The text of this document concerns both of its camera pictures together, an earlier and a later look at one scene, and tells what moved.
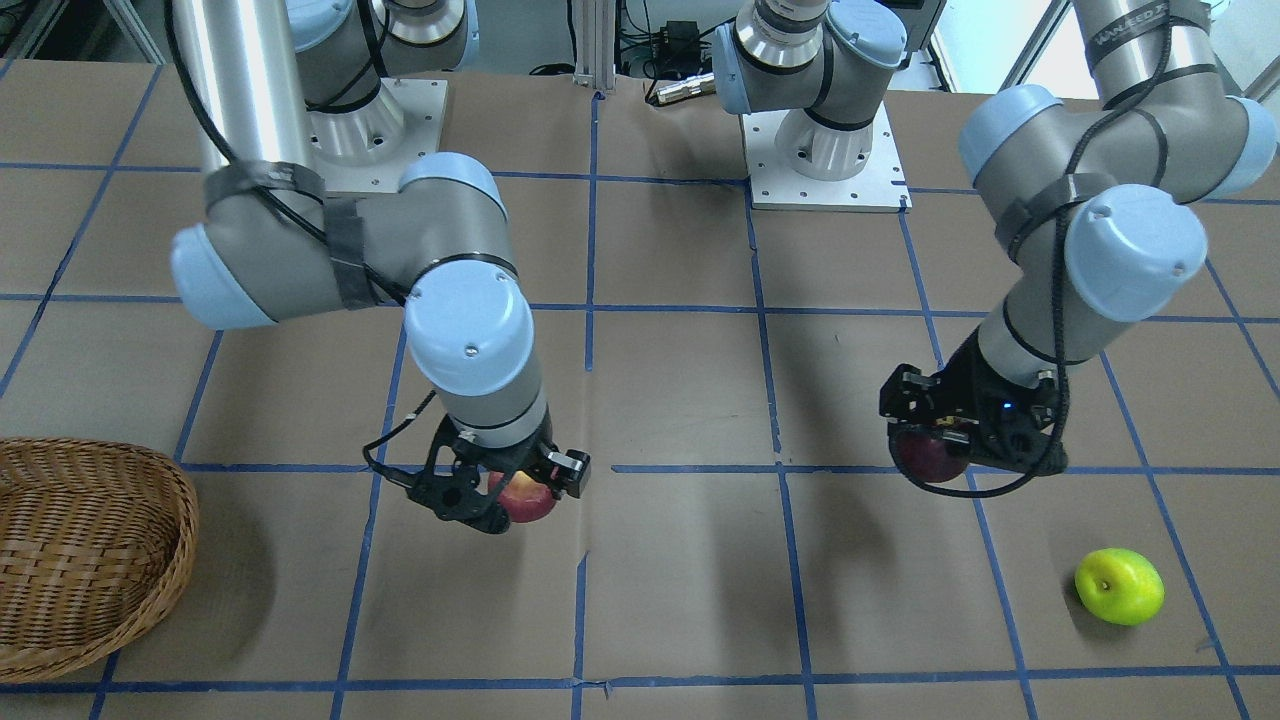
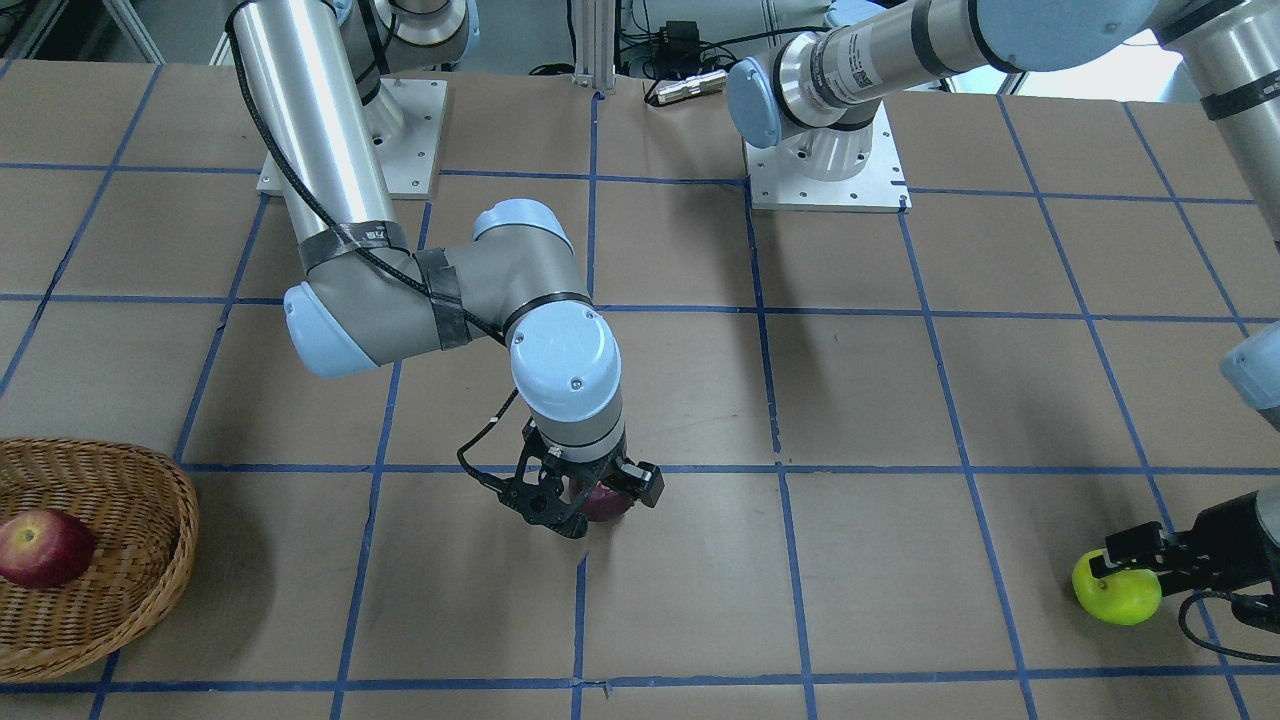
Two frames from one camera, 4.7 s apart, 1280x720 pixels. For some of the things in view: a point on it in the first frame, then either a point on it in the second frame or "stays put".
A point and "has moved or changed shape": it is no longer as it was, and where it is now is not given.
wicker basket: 95,539 stays put
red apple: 525,500 has moved or changed shape
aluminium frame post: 594,24 stays put
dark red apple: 930,457 to 605,503
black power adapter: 677,49 stays put
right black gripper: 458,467 to 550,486
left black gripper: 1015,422 to 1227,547
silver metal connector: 689,88 stays put
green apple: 1120,586 stays put
